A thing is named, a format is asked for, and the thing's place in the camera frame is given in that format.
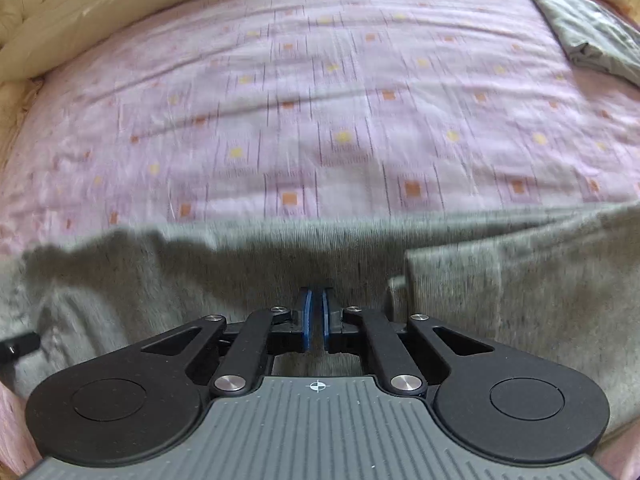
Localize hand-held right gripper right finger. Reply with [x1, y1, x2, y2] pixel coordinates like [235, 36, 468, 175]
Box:
[321, 287, 494, 397]

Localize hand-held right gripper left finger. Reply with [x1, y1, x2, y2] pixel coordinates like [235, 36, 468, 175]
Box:
[140, 287, 313, 398]

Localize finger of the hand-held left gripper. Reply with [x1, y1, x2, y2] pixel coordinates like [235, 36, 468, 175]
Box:
[0, 331, 42, 362]

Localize grey pants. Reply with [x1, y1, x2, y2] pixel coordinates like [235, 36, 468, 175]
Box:
[0, 205, 640, 433]

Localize purple patterned bedsheet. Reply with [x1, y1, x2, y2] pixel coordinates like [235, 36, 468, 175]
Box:
[0, 0, 640, 480]

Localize folded blue-grey garment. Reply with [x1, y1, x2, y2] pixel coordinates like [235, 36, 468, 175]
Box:
[522, 0, 640, 86]

